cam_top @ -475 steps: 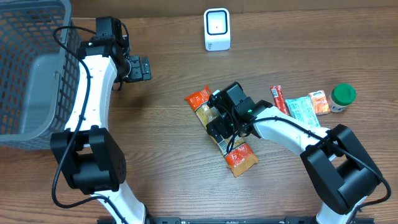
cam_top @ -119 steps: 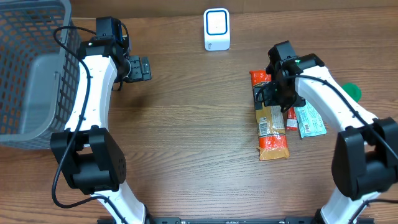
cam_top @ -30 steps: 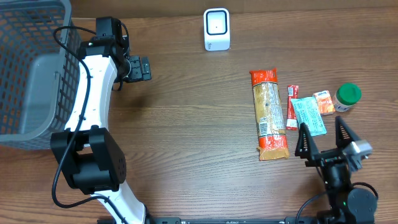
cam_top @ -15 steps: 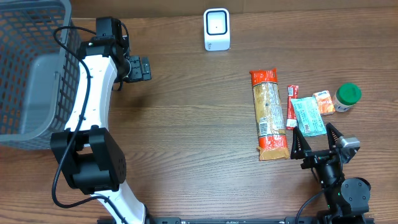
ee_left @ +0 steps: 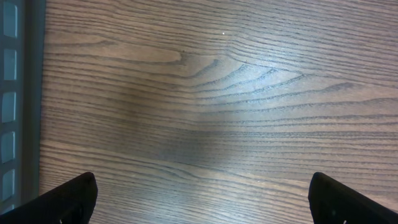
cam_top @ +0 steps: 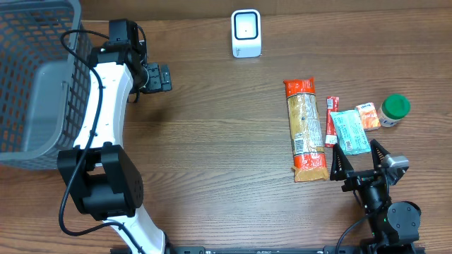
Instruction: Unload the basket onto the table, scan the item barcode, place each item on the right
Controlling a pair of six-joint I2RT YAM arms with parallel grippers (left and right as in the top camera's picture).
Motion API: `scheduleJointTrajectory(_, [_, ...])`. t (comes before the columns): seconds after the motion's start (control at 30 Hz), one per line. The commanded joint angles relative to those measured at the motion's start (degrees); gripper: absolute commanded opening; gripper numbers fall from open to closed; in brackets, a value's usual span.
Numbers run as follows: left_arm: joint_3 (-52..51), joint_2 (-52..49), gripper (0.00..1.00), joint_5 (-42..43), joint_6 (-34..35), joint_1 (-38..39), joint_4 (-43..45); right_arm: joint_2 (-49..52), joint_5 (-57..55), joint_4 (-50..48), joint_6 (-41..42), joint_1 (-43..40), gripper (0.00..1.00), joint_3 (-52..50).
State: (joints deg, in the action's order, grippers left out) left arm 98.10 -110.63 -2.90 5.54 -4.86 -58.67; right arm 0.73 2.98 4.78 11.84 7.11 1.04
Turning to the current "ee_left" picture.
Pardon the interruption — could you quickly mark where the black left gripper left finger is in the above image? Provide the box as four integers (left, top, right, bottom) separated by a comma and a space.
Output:
1, 172, 98, 224

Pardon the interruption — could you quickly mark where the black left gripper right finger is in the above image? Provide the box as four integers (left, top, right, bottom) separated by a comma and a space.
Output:
308, 172, 397, 224

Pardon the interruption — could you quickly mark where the grey plastic mesh basket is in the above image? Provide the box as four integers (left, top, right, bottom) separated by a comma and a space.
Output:
1, 0, 46, 213

